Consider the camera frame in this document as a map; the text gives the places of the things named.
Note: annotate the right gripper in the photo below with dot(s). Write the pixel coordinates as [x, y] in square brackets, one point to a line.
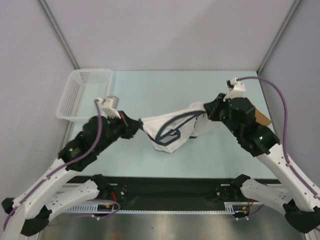
[211, 107]

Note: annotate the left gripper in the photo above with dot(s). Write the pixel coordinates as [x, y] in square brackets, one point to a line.
[130, 125]

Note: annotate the white tank top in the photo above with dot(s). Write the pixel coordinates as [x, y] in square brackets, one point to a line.
[170, 131]

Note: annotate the tan tank top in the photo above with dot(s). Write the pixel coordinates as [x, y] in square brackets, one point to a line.
[261, 118]

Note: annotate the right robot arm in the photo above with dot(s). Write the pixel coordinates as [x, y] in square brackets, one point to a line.
[299, 202]

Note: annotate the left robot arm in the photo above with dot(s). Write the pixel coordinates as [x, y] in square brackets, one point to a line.
[32, 211]

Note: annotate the white plastic basket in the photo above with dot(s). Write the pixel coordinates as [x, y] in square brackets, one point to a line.
[82, 87]

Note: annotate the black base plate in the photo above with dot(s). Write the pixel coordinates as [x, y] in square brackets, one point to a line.
[172, 194]

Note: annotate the white cable duct left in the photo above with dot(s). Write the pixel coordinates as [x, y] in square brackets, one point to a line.
[91, 208]

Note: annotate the white cable duct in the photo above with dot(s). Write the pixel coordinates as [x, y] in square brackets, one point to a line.
[91, 208]
[238, 207]

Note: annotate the white cable duct right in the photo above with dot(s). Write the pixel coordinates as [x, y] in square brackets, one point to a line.
[238, 207]

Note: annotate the right aluminium corner post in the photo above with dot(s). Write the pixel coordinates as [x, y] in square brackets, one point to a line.
[293, 10]

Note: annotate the aluminium corner post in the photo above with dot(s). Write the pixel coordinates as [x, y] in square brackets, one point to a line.
[293, 10]
[49, 16]

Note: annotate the left aluminium corner post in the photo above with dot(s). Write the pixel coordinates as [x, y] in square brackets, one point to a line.
[49, 16]

